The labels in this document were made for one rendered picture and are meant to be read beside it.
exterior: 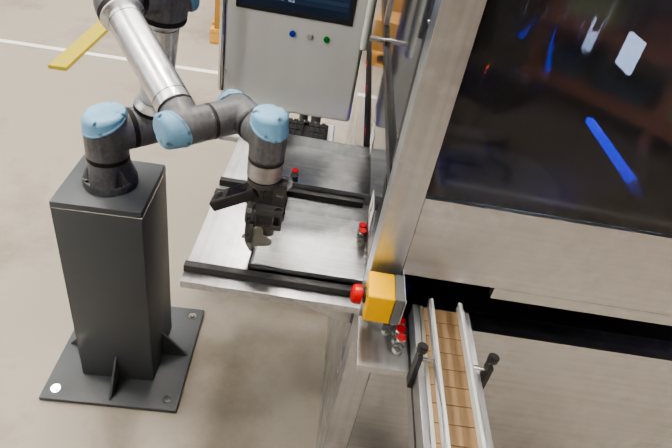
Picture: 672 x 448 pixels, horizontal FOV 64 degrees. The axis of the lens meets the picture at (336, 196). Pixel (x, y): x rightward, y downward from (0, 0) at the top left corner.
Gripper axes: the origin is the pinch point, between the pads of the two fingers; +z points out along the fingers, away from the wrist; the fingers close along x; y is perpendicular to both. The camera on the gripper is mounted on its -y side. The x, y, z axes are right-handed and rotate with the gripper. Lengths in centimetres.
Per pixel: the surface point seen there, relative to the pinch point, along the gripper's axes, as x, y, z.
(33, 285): 56, -94, 92
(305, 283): -7.8, 14.5, 1.5
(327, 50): 89, 10, -16
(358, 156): 53, 25, 3
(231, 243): 3.6, -4.6, 3.7
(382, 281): -17.0, 29.1, -11.7
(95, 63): 267, -158, 93
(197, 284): -10.9, -8.9, 4.0
